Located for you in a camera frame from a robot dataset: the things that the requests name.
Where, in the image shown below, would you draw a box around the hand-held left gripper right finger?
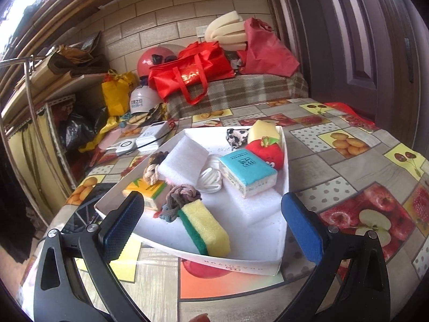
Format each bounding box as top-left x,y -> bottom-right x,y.
281,193 -> 391,322

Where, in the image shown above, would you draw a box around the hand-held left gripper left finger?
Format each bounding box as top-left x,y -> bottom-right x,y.
34,191 -> 145,322

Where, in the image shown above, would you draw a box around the white foam block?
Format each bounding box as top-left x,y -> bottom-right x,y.
157,137 -> 210,188
221,188 -> 285,230

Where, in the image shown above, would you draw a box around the white box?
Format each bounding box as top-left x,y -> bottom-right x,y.
94,126 -> 290,276

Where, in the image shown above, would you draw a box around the brown knotted rope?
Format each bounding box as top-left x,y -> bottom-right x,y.
142,151 -> 170,186

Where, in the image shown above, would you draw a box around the grey knotted rope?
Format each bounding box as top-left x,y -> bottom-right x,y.
157,184 -> 202,224

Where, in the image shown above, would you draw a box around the red plush toy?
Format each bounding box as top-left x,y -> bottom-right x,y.
245,136 -> 285,171

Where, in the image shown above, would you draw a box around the teal tissue pack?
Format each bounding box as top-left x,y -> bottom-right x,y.
219,150 -> 279,199

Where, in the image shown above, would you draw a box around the yellow and green sponge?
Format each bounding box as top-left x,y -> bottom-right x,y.
177,199 -> 232,256

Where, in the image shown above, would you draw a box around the pale yellow foam sponge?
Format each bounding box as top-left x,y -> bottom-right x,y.
247,120 -> 283,145

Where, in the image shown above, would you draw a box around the camouflage cloth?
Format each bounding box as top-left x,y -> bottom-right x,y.
226,127 -> 250,150

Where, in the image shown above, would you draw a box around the fruit-printed tablecloth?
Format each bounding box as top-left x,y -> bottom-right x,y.
17,97 -> 429,322

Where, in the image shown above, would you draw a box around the round white device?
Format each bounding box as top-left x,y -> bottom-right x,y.
107,137 -> 138,156

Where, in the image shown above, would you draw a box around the pink plastic plate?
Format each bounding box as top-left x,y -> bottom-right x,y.
98,128 -> 141,150

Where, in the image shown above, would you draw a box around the yellow cloth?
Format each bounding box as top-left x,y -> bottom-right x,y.
79,116 -> 118,153

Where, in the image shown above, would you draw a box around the black plastic bag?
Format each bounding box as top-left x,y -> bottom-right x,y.
60,107 -> 109,151

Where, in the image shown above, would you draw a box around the black garment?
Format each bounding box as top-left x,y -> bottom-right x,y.
0,154 -> 37,265

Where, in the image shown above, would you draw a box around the red printed bag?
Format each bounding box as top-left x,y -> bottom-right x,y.
323,102 -> 378,131

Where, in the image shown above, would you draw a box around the white helmet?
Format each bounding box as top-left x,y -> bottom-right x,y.
129,85 -> 163,115

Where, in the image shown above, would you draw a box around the yellow bag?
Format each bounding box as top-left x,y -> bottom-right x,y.
101,70 -> 138,117

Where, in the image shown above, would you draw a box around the white metal shelf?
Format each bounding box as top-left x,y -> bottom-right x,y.
0,74 -> 108,192

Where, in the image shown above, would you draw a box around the plaid cover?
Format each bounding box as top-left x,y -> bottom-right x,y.
166,72 -> 309,119

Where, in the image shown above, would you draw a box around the red helmet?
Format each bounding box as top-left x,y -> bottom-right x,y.
137,45 -> 183,78

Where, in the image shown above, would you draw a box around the red tote bag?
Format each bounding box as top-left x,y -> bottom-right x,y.
147,41 -> 235,106

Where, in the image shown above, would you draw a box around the brown leather bag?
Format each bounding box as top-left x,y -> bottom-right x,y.
47,32 -> 109,78

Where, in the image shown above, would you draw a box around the red cloth bag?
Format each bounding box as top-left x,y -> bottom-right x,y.
236,17 -> 300,78

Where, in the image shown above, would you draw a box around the grey panelled door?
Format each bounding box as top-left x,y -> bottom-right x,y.
268,0 -> 429,128

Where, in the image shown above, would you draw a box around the cream foam pieces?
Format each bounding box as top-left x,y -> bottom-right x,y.
204,10 -> 249,52

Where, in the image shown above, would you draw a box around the white power bank with cable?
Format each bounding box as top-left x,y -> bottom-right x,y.
134,122 -> 176,152

